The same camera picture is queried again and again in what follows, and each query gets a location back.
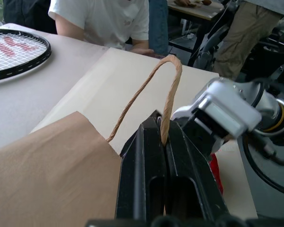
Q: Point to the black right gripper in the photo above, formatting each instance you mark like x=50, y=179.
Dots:
x=201, y=134

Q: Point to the brown paper bag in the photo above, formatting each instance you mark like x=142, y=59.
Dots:
x=54, y=170

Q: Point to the red plush toy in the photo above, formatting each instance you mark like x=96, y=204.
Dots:
x=217, y=173

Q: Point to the cream board sheet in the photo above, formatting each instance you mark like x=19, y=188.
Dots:
x=118, y=82

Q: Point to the person in khaki trousers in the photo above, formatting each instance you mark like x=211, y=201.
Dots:
x=248, y=35

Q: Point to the person in white T-shirt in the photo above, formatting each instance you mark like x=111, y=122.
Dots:
x=104, y=21

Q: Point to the wooden background table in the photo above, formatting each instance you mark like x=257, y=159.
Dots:
x=194, y=8

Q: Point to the black tennis racket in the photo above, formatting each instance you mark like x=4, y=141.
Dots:
x=16, y=50

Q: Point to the person in black clothing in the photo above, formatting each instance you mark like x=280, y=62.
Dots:
x=28, y=14

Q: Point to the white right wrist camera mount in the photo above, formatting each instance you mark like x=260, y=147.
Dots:
x=227, y=111

